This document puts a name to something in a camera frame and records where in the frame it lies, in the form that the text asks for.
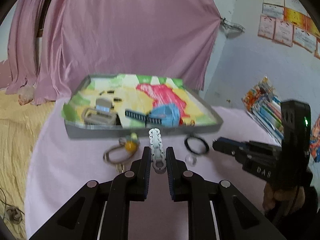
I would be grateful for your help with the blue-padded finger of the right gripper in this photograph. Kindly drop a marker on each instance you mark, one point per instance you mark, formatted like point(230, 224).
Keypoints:
point(229, 150)
point(230, 142)

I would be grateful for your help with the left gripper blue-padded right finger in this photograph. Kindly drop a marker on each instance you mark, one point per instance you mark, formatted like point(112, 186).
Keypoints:
point(215, 210)

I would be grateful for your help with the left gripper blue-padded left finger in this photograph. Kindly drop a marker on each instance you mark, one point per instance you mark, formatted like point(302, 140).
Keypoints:
point(101, 210)

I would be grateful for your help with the right hand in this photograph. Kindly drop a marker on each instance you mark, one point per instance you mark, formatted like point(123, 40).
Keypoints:
point(292, 200)

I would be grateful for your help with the small clear bead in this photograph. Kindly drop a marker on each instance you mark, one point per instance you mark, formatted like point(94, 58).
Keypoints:
point(191, 160)

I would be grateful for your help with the stack of colourful books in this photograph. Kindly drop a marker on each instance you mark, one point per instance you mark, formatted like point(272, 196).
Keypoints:
point(263, 104)

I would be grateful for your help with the grey tray with cartoon towel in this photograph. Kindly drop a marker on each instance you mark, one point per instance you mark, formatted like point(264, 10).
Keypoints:
point(139, 93)

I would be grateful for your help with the yellow blanket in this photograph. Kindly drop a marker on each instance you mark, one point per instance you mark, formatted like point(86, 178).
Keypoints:
point(20, 128)

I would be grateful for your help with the pink curtain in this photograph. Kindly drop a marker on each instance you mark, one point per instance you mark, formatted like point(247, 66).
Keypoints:
point(54, 47)

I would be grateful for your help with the wall certificates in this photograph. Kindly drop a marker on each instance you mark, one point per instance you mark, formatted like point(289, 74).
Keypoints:
point(287, 22)

